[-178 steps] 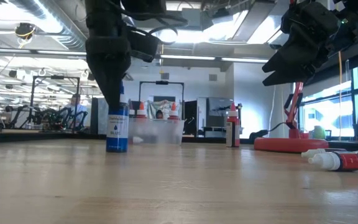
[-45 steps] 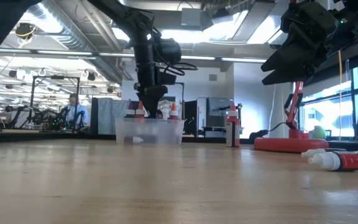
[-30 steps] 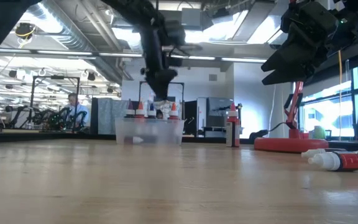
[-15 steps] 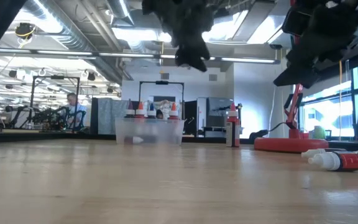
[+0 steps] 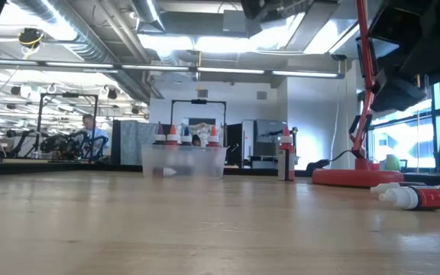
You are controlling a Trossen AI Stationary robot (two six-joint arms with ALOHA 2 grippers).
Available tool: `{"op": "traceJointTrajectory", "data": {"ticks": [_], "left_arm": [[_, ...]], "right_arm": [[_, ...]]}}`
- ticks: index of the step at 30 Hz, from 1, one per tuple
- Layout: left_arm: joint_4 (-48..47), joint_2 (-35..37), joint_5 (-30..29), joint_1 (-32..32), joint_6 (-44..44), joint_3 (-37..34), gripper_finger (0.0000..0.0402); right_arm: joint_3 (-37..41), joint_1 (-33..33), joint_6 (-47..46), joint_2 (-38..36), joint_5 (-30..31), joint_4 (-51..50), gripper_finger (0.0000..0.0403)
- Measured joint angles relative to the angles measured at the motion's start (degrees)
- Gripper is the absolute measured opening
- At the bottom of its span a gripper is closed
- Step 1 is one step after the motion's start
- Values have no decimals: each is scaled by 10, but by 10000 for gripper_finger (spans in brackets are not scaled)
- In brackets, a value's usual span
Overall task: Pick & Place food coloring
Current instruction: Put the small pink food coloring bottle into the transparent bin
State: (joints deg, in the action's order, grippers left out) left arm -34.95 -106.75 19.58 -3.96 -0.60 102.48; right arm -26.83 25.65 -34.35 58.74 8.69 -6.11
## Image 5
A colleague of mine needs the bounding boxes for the crumpled silver cloth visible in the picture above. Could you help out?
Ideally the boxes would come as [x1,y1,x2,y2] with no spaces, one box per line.
[176,121,225,148]

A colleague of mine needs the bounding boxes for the large purple food coloring bottle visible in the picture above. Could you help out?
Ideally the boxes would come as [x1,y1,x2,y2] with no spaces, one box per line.
[153,121,167,146]

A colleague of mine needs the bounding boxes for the small green object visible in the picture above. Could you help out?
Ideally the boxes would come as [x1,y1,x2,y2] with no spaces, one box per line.
[385,154,402,172]

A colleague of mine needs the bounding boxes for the red desk lamp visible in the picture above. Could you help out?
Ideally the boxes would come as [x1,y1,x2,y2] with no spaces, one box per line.
[311,0,405,189]

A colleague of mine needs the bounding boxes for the black camera rig frame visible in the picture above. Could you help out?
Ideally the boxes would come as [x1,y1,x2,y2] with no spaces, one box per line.
[36,92,99,157]
[170,98,228,148]

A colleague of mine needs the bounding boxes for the silver ventilation duct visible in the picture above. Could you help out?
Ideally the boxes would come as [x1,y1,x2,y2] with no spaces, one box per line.
[9,0,166,105]

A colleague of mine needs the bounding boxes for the black background robot arms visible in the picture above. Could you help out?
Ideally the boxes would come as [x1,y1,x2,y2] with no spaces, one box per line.
[5,128,110,161]

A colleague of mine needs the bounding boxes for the yellow black ceiling device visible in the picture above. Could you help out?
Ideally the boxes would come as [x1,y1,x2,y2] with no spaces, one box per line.
[17,27,45,50]

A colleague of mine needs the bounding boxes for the small red food coloring bottle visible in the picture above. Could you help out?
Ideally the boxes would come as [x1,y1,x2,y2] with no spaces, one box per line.
[378,186,440,212]

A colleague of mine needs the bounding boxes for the black upright panel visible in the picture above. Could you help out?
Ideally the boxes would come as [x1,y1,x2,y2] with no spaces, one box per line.
[225,122,244,167]

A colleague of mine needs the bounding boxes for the grey partition panel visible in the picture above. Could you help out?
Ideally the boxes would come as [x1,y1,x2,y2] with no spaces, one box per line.
[112,119,158,165]

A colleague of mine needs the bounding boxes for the black lamp cable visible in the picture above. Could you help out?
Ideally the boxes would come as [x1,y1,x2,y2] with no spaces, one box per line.
[306,149,355,175]

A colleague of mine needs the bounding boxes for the clear plastic container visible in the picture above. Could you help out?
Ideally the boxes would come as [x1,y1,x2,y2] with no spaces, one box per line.
[140,144,228,180]

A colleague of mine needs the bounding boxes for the long ceiling light strip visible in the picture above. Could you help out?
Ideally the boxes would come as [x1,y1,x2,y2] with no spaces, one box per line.
[120,63,191,73]
[270,70,340,79]
[45,60,120,70]
[196,66,266,75]
[0,58,40,66]

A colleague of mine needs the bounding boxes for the small white-capped food coloring bottle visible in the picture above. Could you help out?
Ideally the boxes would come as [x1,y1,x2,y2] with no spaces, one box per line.
[370,181,428,195]
[151,166,178,179]

